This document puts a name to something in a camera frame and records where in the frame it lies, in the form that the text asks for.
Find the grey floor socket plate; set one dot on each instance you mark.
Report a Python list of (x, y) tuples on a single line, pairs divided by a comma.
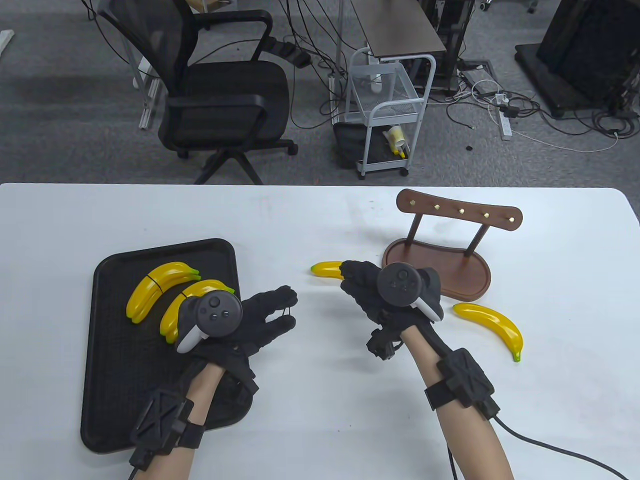
[(477, 80)]

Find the black wrist tracker module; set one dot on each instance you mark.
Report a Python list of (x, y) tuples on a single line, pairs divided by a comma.
[(160, 422), (465, 382)]

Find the dark grey side desk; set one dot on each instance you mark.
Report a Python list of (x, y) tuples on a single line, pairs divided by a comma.
[(400, 25)]

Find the black mesh office chair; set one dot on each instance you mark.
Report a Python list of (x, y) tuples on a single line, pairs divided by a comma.
[(230, 95)]

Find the black power adapter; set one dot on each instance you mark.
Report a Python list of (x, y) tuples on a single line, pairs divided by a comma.
[(301, 59)]

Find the white yellow paper cup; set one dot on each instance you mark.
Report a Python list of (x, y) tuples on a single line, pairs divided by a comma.
[(395, 135)]

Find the white table leg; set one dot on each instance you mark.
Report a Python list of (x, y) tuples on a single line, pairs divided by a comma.
[(5, 42)]

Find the person's left hand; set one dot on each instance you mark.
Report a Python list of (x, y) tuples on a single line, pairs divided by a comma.
[(262, 307)]

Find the brown wooden hook stand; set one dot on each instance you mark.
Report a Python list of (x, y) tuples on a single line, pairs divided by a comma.
[(450, 270)]

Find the white bottle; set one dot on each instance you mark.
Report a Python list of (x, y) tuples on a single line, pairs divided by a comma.
[(376, 86)]

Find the small yellow bottle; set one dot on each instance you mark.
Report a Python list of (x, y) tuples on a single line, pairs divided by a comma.
[(400, 150)]

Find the aluminium frame bar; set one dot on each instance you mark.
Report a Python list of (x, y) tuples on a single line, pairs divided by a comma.
[(149, 107)]

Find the white power strip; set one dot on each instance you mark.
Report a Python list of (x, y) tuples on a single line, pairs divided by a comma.
[(331, 100), (506, 127)]

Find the black desk frame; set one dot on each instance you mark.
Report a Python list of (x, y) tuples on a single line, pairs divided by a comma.
[(452, 40)]

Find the black plastic tray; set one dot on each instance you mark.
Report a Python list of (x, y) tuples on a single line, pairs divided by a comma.
[(115, 350)]

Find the brown cardboard box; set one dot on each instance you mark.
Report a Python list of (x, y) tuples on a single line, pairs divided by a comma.
[(207, 5)]

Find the black equipment stand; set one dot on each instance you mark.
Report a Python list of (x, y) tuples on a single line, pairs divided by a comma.
[(585, 50)]

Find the person's right hand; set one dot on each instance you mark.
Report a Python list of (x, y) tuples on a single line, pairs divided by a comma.
[(362, 285)]

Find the person's left forearm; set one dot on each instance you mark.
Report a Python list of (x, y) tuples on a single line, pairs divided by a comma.
[(207, 387)]

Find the yellow plastic banana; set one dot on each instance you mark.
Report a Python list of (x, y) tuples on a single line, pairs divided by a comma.
[(176, 268), (327, 268), (205, 286), (180, 280), (495, 320), (167, 325)]

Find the black floor bin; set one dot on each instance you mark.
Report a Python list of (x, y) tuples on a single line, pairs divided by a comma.
[(347, 145)]

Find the person's right forearm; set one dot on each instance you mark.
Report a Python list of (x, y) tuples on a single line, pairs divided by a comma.
[(425, 360)]

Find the grey black handheld controller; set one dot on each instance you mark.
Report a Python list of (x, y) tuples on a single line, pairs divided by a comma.
[(400, 285), (217, 312)]

